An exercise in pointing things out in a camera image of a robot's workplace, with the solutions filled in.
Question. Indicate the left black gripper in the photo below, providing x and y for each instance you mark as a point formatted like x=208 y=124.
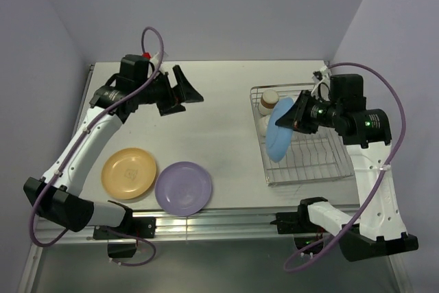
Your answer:
x=184 y=92

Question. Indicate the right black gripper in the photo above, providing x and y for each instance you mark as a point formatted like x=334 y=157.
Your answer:
x=293 y=118

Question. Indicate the blue plastic plate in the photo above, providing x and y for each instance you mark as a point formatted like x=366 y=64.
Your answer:
x=278 y=139

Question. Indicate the flower patterned small dish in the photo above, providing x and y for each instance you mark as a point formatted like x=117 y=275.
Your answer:
x=263 y=125

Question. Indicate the brown white ceramic cup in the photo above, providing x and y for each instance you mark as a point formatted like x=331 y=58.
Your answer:
x=267 y=102

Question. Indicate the orange plastic plate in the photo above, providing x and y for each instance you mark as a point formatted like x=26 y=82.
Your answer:
x=129 y=173

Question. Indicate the purple plastic plate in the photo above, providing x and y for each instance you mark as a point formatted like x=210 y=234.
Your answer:
x=183 y=188

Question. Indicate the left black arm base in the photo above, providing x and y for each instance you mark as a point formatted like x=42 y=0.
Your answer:
x=123 y=242

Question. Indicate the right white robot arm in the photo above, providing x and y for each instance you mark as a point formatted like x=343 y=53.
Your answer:
x=377 y=229

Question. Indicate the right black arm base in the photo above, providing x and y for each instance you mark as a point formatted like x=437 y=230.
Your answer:
x=291 y=222

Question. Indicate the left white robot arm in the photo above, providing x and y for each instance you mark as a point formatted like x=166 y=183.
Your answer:
x=56 y=195

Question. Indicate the metal wire dish rack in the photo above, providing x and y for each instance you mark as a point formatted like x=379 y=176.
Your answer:
x=311 y=157

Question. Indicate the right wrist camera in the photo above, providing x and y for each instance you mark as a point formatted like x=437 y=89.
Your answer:
x=321 y=80

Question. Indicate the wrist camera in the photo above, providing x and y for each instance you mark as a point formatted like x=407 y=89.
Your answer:
x=155 y=59
x=321 y=80

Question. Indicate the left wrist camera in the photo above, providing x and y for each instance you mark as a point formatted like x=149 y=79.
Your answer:
x=155 y=59

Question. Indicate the aluminium mounting rail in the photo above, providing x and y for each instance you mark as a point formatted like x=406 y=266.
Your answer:
x=213 y=224

